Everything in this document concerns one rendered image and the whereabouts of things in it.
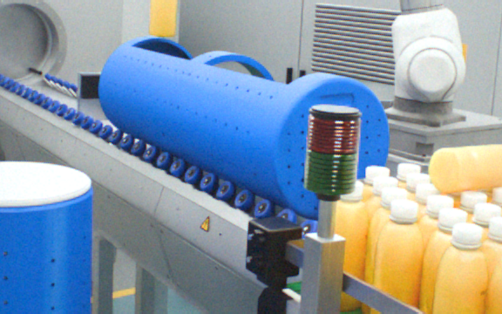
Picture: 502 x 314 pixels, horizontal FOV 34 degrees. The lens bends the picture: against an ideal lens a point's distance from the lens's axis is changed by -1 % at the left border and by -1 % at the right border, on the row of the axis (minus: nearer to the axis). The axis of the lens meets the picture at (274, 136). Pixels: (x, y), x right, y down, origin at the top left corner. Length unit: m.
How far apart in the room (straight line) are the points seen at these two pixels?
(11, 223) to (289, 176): 0.51
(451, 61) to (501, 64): 1.30
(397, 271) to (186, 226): 0.76
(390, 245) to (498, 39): 2.01
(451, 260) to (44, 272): 0.67
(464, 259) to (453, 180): 0.20
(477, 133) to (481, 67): 1.00
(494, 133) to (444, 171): 0.94
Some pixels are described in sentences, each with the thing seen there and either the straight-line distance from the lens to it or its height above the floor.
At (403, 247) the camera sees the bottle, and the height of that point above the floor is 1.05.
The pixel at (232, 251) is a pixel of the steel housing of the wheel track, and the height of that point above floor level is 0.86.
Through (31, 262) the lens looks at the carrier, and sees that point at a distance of 1.40.
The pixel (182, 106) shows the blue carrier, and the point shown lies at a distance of 1.82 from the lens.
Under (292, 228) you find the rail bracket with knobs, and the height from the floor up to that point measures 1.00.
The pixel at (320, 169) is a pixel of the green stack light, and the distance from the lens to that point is 0.97.
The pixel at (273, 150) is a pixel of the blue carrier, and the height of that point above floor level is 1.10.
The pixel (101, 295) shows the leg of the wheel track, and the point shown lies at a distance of 2.54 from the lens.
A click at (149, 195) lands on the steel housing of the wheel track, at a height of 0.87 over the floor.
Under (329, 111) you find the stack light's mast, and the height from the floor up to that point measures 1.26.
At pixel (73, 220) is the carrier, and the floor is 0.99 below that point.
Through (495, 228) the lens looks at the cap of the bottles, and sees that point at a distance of 1.16.
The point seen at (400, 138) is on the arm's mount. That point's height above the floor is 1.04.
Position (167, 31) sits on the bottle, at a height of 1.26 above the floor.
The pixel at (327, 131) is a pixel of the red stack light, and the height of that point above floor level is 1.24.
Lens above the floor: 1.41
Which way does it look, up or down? 11 degrees down
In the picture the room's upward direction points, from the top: 4 degrees clockwise
